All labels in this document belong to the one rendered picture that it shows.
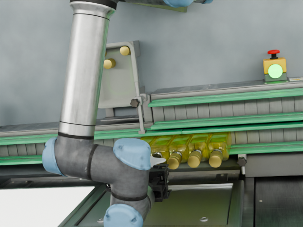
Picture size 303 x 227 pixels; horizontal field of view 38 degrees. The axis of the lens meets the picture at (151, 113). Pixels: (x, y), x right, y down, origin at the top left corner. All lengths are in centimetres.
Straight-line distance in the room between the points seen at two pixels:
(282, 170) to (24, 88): 101
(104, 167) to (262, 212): 56
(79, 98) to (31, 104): 92
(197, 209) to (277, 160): 38
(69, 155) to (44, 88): 88
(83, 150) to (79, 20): 26
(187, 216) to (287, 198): 33
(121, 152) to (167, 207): 45
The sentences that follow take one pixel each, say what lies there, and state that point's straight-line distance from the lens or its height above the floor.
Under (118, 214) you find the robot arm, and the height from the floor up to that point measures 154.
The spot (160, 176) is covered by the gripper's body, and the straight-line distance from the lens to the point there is 107.
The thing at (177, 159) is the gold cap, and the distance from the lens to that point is 122.
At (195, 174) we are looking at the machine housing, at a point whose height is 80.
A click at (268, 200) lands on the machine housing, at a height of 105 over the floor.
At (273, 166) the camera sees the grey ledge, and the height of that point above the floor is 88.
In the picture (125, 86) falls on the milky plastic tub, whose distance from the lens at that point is 162.
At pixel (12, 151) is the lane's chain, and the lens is 174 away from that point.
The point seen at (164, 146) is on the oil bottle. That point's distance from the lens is 131.
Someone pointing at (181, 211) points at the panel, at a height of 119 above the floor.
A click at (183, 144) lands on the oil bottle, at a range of 130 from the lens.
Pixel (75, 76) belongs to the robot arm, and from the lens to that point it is 90.
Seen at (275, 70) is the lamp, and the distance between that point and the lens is 146.
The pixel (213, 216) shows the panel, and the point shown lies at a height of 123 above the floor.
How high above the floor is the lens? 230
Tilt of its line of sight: 72 degrees down
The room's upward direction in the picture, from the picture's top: 133 degrees counter-clockwise
